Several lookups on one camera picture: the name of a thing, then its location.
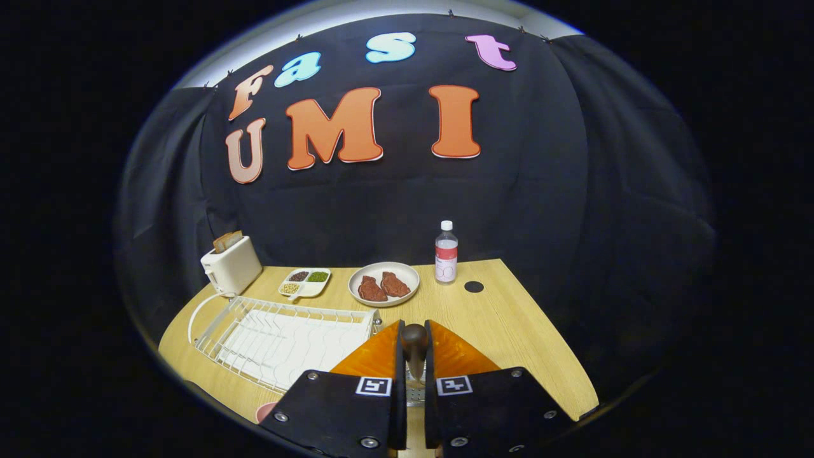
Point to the clear bottle with red label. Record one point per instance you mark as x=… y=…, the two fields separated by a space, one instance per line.
x=446 y=254

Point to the cream round plate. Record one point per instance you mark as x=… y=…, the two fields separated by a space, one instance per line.
x=407 y=272

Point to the pile of yellow soybeans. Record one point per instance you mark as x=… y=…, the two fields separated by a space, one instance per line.
x=290 y=288

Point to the red-brown steak piece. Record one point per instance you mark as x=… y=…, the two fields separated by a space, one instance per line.
x=371 y=289
x=395 y=284

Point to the white toaster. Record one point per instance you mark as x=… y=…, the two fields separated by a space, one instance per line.
x=232 y=270

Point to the pile of dark beans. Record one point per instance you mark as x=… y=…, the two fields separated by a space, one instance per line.
x=299 y=276

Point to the toast slice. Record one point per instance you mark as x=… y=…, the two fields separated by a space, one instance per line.
x=227 y=241

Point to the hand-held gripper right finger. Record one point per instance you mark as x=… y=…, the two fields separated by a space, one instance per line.
x=489 y=413

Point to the pile of green beans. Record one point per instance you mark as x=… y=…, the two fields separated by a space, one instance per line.
x=318 y=277

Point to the white divided tray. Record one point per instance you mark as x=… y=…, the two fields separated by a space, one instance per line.
x=306 y=283

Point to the black round table grommet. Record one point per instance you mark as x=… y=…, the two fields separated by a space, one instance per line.
x=474 y=286

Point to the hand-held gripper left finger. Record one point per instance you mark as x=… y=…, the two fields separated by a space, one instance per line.
x=337 y=413

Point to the pink plate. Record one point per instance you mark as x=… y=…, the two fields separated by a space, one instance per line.
x=266 y=412

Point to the row of black cloth clips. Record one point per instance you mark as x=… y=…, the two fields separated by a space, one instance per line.
x=449 y=12

